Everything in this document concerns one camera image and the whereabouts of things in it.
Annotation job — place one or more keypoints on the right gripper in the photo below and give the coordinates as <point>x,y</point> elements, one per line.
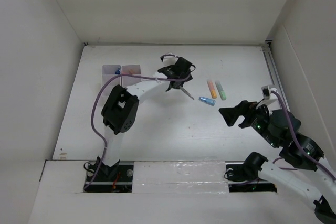
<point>244,107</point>

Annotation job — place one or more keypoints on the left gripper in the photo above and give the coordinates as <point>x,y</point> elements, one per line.
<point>185,77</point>

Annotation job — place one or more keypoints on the black handled scissors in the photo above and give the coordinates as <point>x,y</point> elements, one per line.
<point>187,93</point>

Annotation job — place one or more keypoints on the blue correction tape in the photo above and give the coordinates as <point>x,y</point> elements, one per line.
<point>207,101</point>

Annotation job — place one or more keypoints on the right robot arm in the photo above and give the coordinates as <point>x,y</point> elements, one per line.
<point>279,128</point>

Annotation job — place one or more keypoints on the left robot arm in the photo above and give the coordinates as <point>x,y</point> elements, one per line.
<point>120,109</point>

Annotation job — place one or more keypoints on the green highlighter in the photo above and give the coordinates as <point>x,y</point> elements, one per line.
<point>220,90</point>

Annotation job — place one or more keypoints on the orange highlighter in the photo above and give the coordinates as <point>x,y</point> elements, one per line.
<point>212,89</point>

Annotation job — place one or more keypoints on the white right organizer bin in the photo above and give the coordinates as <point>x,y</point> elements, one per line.
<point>127,80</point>

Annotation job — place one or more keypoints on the white organizer bin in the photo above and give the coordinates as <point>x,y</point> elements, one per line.
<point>108,72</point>
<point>127,80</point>

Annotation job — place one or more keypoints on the white left organizer bin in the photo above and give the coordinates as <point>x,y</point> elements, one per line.
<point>108,72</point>

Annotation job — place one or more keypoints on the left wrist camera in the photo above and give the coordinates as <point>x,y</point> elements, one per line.
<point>169,58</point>

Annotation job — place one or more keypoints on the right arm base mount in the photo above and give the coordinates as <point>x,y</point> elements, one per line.
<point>240,183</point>

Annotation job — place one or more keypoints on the aluminium side rail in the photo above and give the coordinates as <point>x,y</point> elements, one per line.
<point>275,78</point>

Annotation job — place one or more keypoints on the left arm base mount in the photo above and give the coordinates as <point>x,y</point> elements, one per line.
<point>120,182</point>

